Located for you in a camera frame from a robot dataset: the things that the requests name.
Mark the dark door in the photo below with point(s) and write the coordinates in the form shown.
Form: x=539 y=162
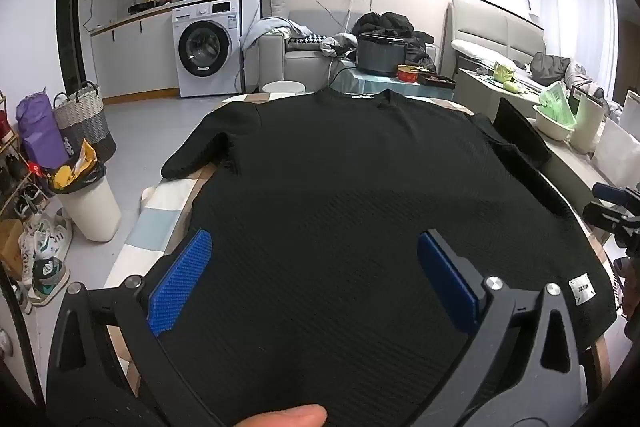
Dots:
x=67 y=17

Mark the houndstooth pillow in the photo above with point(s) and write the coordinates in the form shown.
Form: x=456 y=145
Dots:
x=305 y=42

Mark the white paper bag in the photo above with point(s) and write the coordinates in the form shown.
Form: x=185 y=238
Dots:
x=617 y=157

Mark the rack of thread spools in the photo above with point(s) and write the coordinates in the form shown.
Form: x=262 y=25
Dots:
x=12 y=167

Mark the white trash bin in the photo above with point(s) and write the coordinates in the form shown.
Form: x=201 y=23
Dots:
x=90 y=212

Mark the dark grey pillow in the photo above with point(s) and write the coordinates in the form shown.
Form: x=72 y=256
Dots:
x=550 y=68

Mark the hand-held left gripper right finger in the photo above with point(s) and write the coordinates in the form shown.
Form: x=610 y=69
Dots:
x=445 y=277

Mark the white box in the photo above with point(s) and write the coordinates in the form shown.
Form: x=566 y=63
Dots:
x=632 y=107

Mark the teal side table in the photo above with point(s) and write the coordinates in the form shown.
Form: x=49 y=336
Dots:
x=370 y=84

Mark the beige upholstered bed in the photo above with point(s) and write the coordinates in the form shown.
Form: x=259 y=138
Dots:
x=485 y=27

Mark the light grey throw blanket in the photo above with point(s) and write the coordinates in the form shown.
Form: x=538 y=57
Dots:
x=265 y=32

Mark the white washing machine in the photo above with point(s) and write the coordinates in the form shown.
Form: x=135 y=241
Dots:
x=207 y=9

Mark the white basin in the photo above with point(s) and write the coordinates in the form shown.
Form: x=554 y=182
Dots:
x=547 y=124

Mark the small yellow-green toy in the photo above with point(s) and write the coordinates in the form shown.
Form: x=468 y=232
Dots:
x=512 y=86

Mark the kitchen counter cabinet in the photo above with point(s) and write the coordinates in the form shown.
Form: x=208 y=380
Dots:
x=135 y=52

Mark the person's left hand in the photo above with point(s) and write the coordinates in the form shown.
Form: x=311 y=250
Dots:
x=290 y=418

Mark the black knit sweater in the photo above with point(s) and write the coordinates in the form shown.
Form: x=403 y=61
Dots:
x=325 y=207

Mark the white round stool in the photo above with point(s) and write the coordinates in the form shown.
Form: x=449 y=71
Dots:
x=283 y=86

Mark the grey sofa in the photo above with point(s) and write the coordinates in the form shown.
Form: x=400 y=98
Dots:
x=565 y=162
x=272 y=62

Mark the purple bag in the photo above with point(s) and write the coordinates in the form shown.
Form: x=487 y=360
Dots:
x=37 y=132

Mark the woven laundry basket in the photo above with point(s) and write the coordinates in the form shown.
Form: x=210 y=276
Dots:
x=82 y=122

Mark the person's right hand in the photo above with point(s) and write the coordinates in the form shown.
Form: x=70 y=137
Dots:
x=629 y=299

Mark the plaid blanket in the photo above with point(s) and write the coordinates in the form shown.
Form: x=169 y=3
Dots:
x=160 y=227

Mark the white curtain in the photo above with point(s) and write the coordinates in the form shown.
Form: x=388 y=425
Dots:
x=575 y=2

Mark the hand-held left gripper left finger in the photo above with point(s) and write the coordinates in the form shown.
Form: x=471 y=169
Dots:
x=180 y=282

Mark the yellow snack wrappers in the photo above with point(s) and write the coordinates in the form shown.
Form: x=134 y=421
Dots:
x=75 y=167

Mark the dark food tray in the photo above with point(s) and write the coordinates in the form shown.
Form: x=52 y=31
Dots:
x=436 y=80

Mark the black cooking pot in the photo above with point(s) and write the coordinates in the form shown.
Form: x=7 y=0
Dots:
x=380 y=57

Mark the grey garment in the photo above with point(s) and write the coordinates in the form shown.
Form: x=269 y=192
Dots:
x=337 y=44

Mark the pile of black jackets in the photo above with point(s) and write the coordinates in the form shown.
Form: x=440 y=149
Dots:
x=387 y=24

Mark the green plastic bag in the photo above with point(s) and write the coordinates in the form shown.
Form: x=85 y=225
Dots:
x=557 y=102

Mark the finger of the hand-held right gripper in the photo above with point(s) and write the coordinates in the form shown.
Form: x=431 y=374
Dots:
x=607 y=193
x=600 y=216

